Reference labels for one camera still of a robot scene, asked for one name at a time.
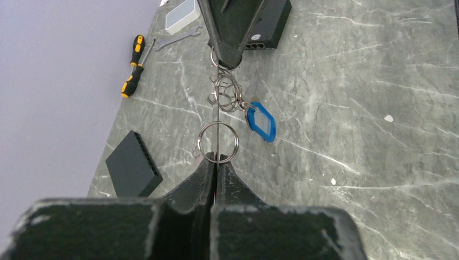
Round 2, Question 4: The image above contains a yellow black screwdriver front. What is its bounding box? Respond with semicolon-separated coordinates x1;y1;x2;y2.
121;38;156;98

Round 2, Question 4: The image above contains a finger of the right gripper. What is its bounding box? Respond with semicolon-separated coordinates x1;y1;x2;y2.
198;0;267;69

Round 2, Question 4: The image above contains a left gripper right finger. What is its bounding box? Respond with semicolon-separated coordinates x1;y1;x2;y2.
209;163;367;259

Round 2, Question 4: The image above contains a key bunch with rings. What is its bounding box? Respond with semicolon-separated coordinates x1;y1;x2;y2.
192;49;253;165

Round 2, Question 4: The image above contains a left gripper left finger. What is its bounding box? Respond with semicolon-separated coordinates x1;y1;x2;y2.
1;160;217;259

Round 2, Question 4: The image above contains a black flat box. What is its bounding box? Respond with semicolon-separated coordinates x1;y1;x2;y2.
106;131;163;197

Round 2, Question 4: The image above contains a clear plastic box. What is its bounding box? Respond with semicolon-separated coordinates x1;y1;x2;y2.
165;0;200;35

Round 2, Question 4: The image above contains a small silver wrench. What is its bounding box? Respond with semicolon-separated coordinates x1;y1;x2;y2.
154;25;204;51

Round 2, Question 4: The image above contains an orange black screwdriver rear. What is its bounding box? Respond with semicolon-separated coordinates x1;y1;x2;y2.
130;35;146;67

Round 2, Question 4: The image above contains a blue key tag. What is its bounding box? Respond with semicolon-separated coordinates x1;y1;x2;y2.
246;101;277;142

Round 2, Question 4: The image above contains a black network switch box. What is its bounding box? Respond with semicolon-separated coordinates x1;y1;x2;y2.
245;0;292;50

